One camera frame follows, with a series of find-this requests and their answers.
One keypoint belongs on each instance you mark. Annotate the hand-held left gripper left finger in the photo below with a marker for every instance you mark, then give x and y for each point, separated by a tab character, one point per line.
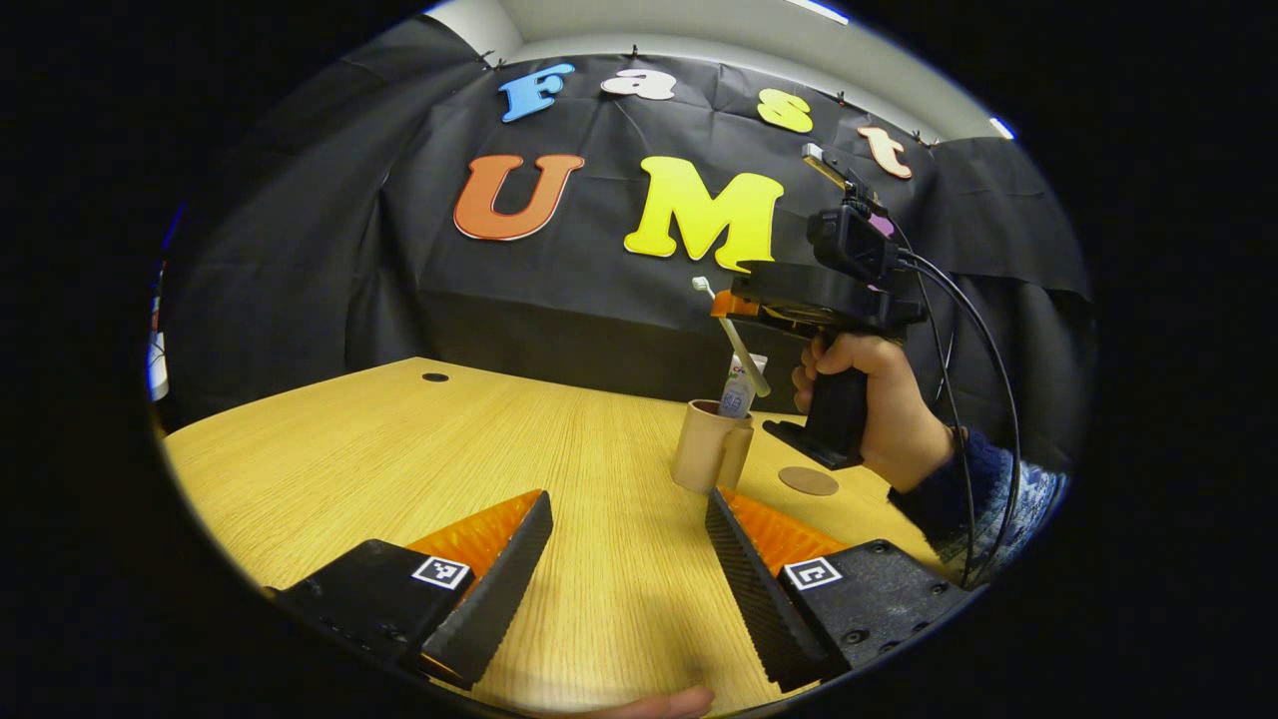
499	589

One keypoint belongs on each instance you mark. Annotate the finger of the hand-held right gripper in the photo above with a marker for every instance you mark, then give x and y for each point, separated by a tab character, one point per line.
744	305

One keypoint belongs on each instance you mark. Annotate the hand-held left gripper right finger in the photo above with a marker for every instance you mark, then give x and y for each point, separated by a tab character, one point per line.
754	589

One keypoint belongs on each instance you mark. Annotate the pale green toothbrush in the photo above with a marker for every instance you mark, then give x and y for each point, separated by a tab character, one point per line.
744	350

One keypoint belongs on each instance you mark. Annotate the white toothpaste tube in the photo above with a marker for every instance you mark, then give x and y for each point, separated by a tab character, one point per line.
739	394

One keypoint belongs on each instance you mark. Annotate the round brown coaster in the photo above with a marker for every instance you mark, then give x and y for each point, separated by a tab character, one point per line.
809	481

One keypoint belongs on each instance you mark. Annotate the beige cup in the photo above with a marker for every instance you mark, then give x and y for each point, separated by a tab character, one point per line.
704	449

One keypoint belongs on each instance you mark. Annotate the wooden desktop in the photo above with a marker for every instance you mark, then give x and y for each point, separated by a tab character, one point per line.
399	469

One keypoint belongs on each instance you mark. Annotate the black backdrop cloth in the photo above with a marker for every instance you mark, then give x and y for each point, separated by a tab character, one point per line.
300	250

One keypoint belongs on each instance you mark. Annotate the computer monitor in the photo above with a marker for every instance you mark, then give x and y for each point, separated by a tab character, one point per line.
158	364

